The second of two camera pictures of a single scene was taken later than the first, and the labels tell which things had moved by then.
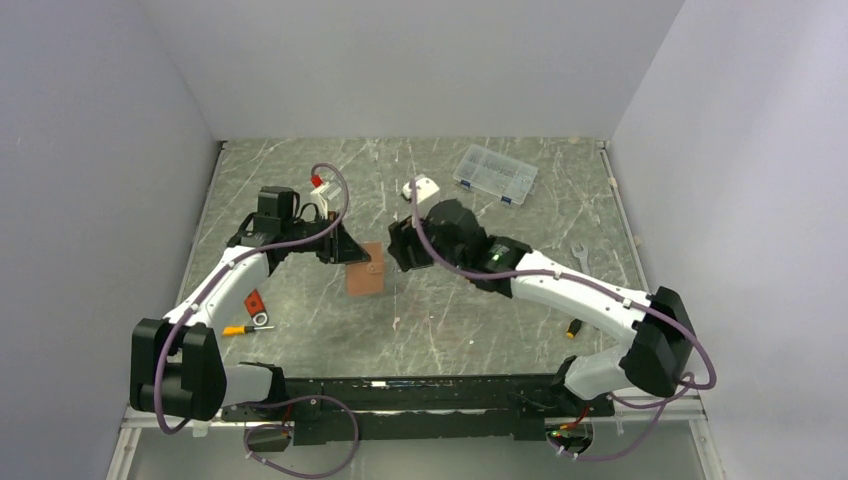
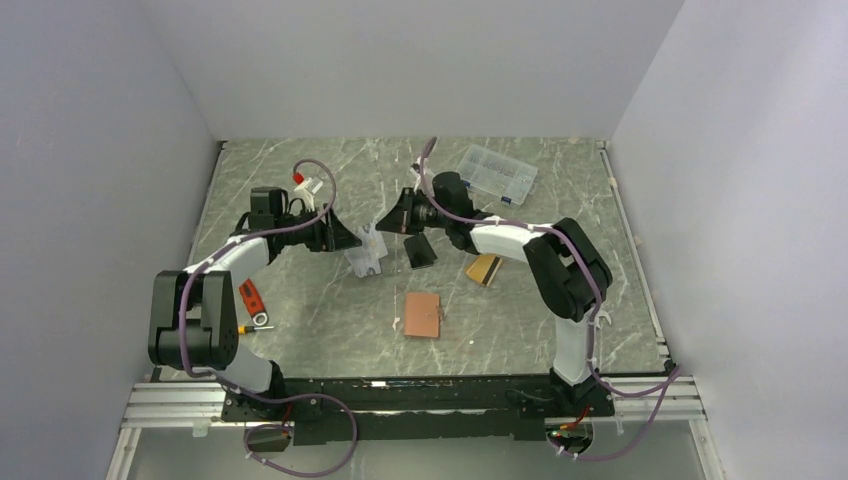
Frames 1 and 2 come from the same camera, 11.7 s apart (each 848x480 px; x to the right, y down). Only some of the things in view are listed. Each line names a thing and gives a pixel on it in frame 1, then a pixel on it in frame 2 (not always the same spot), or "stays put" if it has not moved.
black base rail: [333, 409] stays put
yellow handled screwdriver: [241, 329] stays put
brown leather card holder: [367, 278] -> [422, 314]
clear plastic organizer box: [496, 174] stays put
